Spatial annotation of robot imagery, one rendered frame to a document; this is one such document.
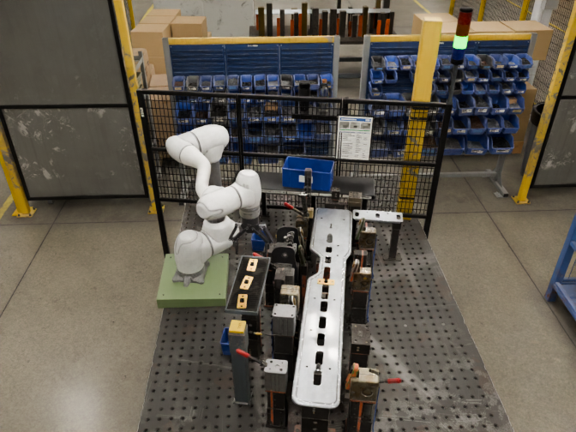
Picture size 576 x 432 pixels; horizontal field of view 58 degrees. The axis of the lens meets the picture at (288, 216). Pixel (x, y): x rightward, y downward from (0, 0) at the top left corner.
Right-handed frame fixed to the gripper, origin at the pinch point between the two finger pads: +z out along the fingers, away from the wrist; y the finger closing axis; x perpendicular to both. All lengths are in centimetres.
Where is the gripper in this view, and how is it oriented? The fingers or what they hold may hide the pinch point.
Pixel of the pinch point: (251, 251)
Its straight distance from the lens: 238.4
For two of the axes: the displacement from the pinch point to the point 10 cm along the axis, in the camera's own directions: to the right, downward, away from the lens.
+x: 1.2, -5.6, 8.2
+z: 0.0, 8.3, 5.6
